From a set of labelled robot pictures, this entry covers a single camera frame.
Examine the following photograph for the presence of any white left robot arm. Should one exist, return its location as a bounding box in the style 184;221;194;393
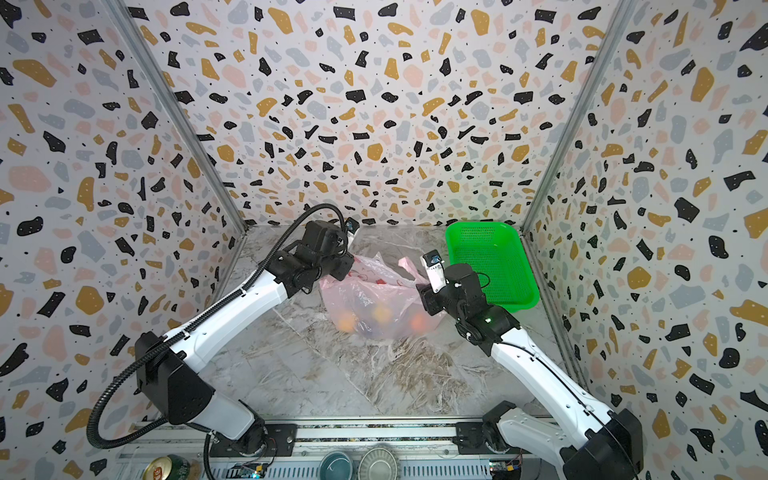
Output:
135;219;360;455

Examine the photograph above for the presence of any aluminium corner post right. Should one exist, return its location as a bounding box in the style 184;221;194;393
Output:
520;0;637;236

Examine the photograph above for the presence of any black corrugated cable conduit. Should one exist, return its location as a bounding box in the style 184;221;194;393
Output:
86;202;349;451

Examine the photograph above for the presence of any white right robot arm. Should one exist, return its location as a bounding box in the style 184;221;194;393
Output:
417;251;644;479

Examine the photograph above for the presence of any orange fruit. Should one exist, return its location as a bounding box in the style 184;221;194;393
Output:
336;312;358;333

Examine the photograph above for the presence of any pink plastic bag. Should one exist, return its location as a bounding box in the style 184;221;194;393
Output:
319;254;446;340

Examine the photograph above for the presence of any aluminium corner post left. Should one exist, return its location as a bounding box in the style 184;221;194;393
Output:
102;1;247;235

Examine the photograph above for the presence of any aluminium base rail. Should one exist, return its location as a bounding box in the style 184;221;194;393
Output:
114;417;561;479

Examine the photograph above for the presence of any green plastic basket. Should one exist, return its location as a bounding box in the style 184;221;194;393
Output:
445;222;540;313

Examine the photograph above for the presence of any right circuit board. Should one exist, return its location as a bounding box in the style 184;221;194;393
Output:
489;460;522;480

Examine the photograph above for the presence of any teal ceramic bowl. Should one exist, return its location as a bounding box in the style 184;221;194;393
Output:
317;451;355;480

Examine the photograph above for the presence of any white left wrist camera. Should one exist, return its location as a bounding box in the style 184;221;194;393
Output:
344;217;360;244

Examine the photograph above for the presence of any grey ribbed plate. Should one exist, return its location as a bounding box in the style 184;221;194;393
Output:
358;446;399;480

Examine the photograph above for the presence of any aluminium corner post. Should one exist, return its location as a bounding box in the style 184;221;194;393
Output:
520;0;637;236
102;1;247;235

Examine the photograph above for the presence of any green gold drink can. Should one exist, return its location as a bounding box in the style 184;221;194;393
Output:
141;454;201;480

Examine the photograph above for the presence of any green circuit board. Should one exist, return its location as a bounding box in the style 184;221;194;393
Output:
226;462;268;479

